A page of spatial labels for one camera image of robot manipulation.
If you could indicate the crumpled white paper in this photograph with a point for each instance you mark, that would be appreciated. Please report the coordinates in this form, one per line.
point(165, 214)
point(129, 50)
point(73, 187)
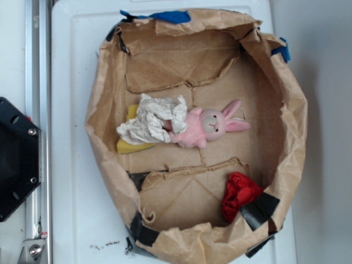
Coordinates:
point(151, 117)

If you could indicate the crumpled red paper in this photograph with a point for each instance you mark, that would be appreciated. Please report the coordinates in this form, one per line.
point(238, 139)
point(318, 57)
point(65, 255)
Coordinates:
point(240, 190)

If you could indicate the brown paper lined box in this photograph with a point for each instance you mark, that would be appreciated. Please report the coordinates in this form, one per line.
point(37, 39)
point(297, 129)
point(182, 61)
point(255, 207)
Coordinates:
point(170, 197)

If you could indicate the pink plush bunny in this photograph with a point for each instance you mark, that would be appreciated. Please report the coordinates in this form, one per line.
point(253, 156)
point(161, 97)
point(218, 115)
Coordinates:
point(206, 125)

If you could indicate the yellow sponge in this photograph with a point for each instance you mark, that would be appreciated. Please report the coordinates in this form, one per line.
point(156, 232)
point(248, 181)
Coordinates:
point(124, 147)

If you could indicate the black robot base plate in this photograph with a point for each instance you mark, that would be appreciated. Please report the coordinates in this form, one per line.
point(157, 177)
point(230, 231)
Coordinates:
point(20, 158)

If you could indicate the aluminium frame rail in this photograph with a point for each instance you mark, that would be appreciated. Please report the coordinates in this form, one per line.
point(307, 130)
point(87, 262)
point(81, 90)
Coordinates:
point(38, 211)

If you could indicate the metal corner bracket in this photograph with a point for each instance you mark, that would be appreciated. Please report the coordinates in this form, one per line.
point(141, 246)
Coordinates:
point(33, 251)

